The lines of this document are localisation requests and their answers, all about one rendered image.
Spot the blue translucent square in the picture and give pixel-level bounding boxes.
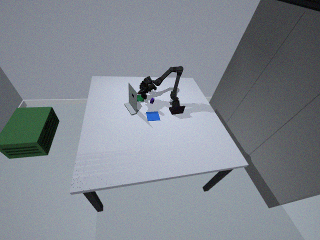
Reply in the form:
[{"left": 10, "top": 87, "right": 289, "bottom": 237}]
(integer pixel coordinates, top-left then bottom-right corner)
[{"left": 146, "top": 111, "right": 160, "bottom": 121}]

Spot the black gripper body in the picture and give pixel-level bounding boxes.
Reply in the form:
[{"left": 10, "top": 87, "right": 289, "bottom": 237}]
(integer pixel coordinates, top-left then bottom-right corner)
[{"left": 141, "top": 80, "right": 152, "bottom": 100}]

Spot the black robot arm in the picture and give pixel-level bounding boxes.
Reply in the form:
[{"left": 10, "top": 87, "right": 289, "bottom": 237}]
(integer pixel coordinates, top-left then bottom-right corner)
[{"left": 144, "top": 66, "right": 184, "bottom": 107}]

